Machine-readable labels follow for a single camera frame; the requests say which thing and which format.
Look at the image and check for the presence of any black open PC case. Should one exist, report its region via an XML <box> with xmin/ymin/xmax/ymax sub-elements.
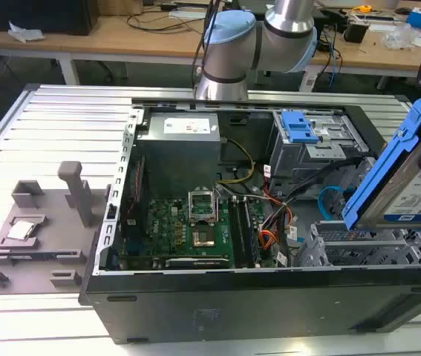
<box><xmin>78</xmin><ymin>96</ymin><xmax>421</xmax><ymax>346</ymax></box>

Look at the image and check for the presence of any metal drive cage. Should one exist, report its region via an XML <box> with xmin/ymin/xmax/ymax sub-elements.
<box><xmin>271</xmin><ymin>110</ymin><xmax>368</xmax><ymax>179</ymax></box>

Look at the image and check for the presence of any wooden desk with white legs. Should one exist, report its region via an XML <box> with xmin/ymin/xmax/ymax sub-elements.
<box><xmin>0</xmin><ymin>13</ymin><xmax>206</xmax><ymax>86</ymax></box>

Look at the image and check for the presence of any blue hanging cable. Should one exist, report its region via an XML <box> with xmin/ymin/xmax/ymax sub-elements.
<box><xmin>323</xmin><ymin>31</ymin><xmax>343</xmax><ymax>89</ymax></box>

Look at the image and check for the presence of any small black motor block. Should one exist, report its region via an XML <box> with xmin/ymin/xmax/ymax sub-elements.
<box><xmin>343</xmin><ymin>20</ymin><xmax>370</xmax><ymax>44</ymax></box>

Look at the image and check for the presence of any hard disk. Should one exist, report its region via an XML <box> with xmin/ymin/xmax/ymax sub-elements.
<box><xmin>342</xmin><ymin>88</ymin><xmax>421</xmax><ymax>231</ymax></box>

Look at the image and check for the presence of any thin metal locking lever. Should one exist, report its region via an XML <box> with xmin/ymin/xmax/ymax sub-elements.
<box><xmin>214</xmin><ymin>185</ymin><xmax>222</xmax><ymax>223</ymax></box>

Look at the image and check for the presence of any yellow and black wire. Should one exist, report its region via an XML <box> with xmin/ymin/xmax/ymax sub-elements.
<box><xmin>218</xmin><ymin>138</ymin><xmax>255</xmax><ymax>185</ymax></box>

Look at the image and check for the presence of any grey metal disk bay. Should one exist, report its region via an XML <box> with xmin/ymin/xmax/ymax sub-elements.
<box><xmin>293</xmin><ymin>220</ymin><xmax>421</xmax><ymax>268</ymax></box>

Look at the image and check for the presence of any blue disk wire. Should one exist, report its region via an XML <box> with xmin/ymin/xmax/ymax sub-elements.
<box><xmin>317</xmin><ymin>185</ymin><xmax>356</xmax><ymax>228</ymax></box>

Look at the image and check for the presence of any orange red wire bundle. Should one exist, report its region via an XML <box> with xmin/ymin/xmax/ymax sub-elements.
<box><xmin>257</xmin><ymin>202</ymin><xmax>297</xmax><ymax>260</ymax></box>

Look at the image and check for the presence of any black graphics card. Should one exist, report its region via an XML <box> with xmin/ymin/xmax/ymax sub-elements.
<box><xmin>164</xmin><ymin>256</ymin><xmax>231</xmax><ymax>270</ymax></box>

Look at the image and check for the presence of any wooden desk with clutter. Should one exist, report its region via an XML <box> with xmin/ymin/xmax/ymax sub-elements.
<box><xmin>312</xmin><ymin>3</ymin><xmax>421</xmax><ymax>90</ymax></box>

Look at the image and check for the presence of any green motherboard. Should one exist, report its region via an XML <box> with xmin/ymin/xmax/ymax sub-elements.
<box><xmin>120</xmin><ymin>198</ymin><xmax>281</xmax><ymax>270</ymax></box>

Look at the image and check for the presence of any black box on desk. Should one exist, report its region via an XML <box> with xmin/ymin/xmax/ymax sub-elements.
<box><xmin>0</xmin><ymin>0</ymin><xmax>99</xmax><ymax>36</ymax></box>

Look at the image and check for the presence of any grey power supply unit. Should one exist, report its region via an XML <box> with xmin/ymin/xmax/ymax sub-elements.
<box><xmin>135</xmin><ymin>112</ymin><xmax>221</xmax><ymax>194</ymax></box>

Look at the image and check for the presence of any CPU socket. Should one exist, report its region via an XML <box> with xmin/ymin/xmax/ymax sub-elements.
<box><xmin>191</xmin><ymin>228</ymin><xmax>217</xmax><ymax>248</ymax></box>

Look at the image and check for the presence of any crumpled white paper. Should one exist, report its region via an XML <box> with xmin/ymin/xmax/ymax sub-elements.
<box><xmin>7</xmin><ymin>20</ymin><xmax>46</xmax><ymax>42</ymax></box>

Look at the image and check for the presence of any silver CPU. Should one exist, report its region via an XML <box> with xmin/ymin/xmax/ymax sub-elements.
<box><xmin>6</xmin><ymin>221</ymin><xmax>35</xmax><ymax>240</ymax></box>

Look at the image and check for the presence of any grey parts rack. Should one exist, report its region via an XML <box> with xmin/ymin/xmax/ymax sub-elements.
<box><xmin>0</xmin><ymin>161</ymin><xmax>111</xmax><ymax>296</ymax></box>

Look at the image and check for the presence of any blue plastic cage latch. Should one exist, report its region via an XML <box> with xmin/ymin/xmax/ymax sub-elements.
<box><xmin>280</xmin><ymin>110</ymin><xmax>321</xmax><ymax>145</ymax></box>

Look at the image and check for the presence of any black case fan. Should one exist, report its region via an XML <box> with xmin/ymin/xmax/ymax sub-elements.
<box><xmin>125</xmin><ymin>154</ymin><xmax>149</xmax><ymax>225</ymax></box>

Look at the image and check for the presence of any clear plastic bag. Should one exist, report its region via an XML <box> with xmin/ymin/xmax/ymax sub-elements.
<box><xmin>383</xmin><ymin>22</ymin><xmax>421</xmax><ymax>50</ymax></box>

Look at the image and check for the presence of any metal socket cover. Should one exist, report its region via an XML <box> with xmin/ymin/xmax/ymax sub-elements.
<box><xmin>188</xmin><ymin>188</ymin><xmax>219</xmax><ymax>225</ymax></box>

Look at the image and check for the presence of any black RAM stick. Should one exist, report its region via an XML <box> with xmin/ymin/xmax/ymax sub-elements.
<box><xmin>241</xmin><ymin>196</ymin><xmax>261</xmax><ymax>268</ymax></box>

